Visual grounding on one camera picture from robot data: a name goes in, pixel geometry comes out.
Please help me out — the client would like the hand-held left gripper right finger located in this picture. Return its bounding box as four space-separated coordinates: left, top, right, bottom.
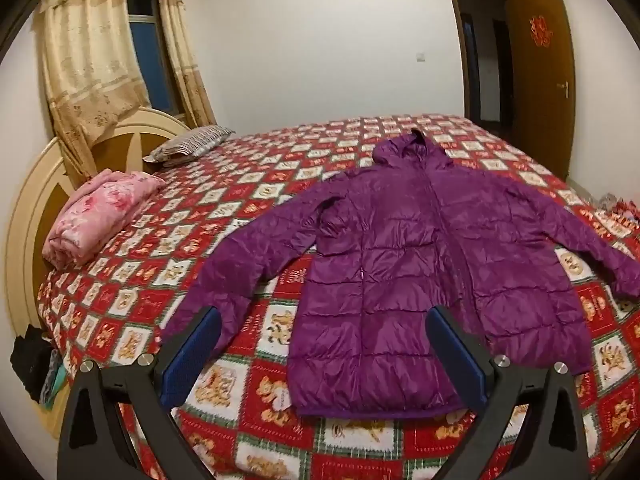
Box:
425 305 591 480

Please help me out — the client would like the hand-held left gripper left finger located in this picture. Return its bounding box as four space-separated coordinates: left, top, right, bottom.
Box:
56 305 222 480

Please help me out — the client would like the purple puffer jacket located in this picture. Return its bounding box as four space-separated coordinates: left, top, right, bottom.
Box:
162 129 640 418

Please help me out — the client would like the black clothes pile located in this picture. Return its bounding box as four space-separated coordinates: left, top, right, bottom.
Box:
10 324 56 403

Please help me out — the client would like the teal cloth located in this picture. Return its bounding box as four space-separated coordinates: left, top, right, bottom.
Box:
40 350 68 408

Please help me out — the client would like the red checked printed blanket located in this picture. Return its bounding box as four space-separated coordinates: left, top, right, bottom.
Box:
37 114 640 480

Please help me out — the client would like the pink floral folded quilt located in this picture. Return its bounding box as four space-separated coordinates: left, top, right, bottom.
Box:
41 169 167 271

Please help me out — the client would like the grey crumpled cloth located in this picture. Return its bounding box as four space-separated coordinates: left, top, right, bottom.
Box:
592 192 626 213

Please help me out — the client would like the striped pillow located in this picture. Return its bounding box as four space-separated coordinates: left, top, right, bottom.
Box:
144 125 236 167

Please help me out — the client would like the cream wooden headboard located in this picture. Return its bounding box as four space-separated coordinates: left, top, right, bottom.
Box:
5 106 188 336

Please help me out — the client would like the brown wooden door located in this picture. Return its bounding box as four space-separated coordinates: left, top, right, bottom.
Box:
504 0 576 178

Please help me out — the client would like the narrow beige floral curtain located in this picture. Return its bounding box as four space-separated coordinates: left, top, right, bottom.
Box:
155 0 217 128

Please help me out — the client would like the window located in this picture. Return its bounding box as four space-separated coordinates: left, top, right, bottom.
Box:
125 0 186 116

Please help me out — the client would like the wide beige floral curtain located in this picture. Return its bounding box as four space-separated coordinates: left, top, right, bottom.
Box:
32 0 151 176

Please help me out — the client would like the red paper door decoration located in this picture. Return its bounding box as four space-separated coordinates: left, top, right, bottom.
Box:
529 15 551 47

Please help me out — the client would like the dark wooden door frame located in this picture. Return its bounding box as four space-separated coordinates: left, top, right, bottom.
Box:
444 0 516 138

